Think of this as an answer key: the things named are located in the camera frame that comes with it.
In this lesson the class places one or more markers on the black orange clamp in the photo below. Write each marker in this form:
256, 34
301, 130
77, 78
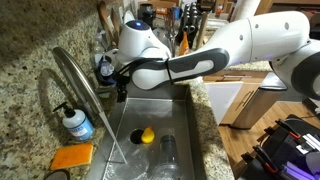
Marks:
265, 159
288, 129

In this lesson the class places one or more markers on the wooden spoon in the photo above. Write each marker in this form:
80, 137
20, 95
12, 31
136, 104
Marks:
104, 20
115, 23

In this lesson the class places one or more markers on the orange sponge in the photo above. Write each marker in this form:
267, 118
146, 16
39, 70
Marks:
71, 156

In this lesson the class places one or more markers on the wooden knife block slab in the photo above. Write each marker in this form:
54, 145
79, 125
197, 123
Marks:
202, 31

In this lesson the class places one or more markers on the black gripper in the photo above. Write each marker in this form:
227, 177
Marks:
122, 80

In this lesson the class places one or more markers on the black knife block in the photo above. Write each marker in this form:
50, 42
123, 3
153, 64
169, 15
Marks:
190, 23

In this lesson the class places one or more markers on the clear glass jar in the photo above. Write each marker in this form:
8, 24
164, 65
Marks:
168, 156

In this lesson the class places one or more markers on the blue label soap pump bottle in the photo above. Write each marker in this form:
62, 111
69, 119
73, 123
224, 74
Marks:
78, 125

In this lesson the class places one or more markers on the yellow rubber duck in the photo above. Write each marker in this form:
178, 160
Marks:
148, 135

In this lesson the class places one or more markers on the white cabinet door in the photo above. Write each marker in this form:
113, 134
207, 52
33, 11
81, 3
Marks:
221, 100

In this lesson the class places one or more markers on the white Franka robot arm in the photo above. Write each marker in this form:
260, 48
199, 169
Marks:
266, 36

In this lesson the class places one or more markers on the chrome arched faucet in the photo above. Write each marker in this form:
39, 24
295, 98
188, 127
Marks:
76, 76

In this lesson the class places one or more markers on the stainless steel sink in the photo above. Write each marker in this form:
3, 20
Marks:
156, 113

